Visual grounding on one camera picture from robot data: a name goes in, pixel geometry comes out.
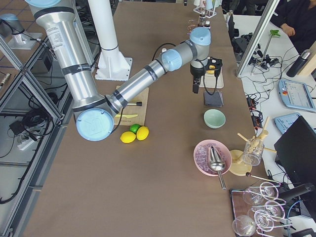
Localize blue teach pendant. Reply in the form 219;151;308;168
278;79;316;112
274;113;301;134

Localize grey folded cloth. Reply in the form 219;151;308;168
203;91;224;107

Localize yellow lemon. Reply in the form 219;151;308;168
136;126;149;141
120;131;136;144

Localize wine glass rack tray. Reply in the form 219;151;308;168
230;181;292;237

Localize green lime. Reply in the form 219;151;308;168
129;123;141;133

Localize yellow lemon near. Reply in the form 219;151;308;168
120;131;136;144

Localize tea bottle front rack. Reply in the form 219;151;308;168
204;20;210;29

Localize black thermos bottle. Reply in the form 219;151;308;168
286;49;312;78

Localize yellow lemon far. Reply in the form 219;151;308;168
136;126;149;141

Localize steel muddler black tip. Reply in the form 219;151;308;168
127;101;143;106

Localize yellow plastic knife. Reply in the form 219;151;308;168
115;114;138;119

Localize black laptop monitor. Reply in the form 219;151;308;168
274;116;316;184

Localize tea bottle back rack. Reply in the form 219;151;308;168
197;11;205;27

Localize seated person dark clothes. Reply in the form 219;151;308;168
270;0;316;53

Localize aluminium frame post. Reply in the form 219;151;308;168
236;0;279;78

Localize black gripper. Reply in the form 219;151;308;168
190;57;223;93

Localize wooden cup tree stand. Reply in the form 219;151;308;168
229;117;276;176

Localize pink ice bowl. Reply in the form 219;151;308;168
194;139;232;176

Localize cream rabbit tray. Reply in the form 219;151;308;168
199;73;224;89

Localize clear glass mug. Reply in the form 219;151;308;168
241;138;264;166

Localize copper wire bottle rack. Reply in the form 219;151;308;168
187;19;198;35

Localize tea bottle rack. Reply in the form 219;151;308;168
197;11;205;27
204;20;210;29

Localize metal ice scoop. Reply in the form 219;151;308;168
208;146;226;190

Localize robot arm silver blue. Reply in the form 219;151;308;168
28;0;212;141

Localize white mug rack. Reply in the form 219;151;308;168
193;0;218;18

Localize mint green bowl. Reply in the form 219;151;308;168
203;109;226;128

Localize bamboo cutting board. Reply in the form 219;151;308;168
120;88;149;126

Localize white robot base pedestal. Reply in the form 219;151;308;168
88;0;132;81

